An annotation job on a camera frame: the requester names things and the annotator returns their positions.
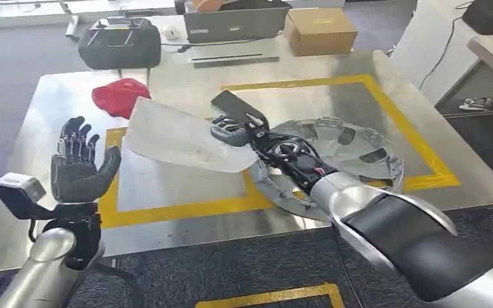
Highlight orange object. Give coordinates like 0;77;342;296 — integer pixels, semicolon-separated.
191;0;224;13

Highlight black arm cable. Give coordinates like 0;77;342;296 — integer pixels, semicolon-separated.
333;229;354;308

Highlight long white table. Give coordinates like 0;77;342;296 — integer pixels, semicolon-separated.
0;0;175;41

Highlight black power cable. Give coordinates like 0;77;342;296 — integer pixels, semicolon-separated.
419;16;465;90

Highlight grey laptop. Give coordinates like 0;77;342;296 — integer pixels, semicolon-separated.
182;2;292;44

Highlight yellow floor tape outline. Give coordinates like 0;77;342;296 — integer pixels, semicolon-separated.
195;283;346;308

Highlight white curved plastic panel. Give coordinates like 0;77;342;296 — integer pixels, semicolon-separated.
124;96;260;175

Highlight red cloth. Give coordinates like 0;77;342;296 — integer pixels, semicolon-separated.
91;78;152;120

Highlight brown cardboard box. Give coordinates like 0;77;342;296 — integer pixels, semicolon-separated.
283;7;359;57

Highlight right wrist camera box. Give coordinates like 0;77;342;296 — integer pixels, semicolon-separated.
211;90;271;132

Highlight silver wheel hubcap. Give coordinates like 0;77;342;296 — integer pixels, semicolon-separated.
248;117;404;222

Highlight white computer mouse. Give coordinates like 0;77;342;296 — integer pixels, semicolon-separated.
161;24;182;41

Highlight grey white shoes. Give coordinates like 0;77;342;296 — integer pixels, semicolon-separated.
459;96;493;112

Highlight black carry bag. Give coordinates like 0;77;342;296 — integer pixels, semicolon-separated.
77;17;162;71

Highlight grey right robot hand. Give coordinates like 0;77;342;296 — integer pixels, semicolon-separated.
210;115;256;148

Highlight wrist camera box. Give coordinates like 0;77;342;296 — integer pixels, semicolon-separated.
0;172;60;221
211;90;271;132

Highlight white flat laptop stand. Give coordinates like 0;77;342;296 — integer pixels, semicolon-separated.
188;40;281;69

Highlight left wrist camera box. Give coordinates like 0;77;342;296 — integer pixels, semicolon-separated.
0;172;60;221

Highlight white side desk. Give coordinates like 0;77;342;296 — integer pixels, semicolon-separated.
388;0;493;105

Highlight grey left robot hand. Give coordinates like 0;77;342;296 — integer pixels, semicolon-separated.
51;115;123;204

